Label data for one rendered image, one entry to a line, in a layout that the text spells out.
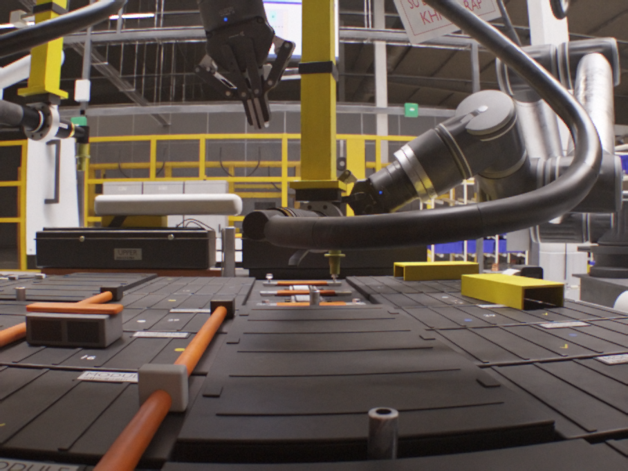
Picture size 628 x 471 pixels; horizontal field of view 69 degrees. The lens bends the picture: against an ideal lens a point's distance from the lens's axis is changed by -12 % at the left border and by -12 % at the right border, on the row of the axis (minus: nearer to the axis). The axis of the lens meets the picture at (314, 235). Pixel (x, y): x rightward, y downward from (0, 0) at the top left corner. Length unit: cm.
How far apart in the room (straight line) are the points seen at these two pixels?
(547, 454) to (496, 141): 69
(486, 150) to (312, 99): 30
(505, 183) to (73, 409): 80
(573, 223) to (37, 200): 306
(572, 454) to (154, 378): 21
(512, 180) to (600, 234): 134
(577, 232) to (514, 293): 160
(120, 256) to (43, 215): 232
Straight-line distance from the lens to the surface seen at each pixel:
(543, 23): 493
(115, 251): 121
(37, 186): 352
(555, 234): 227
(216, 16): 59
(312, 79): 85
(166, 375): 28
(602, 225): 224
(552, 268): 451
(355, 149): 1067
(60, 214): 351
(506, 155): 90
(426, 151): 85
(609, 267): 224
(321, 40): 87
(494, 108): 88
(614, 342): 49
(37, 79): 121
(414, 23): 106
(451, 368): 35
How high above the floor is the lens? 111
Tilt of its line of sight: 1 degrees down
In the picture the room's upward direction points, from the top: straight up
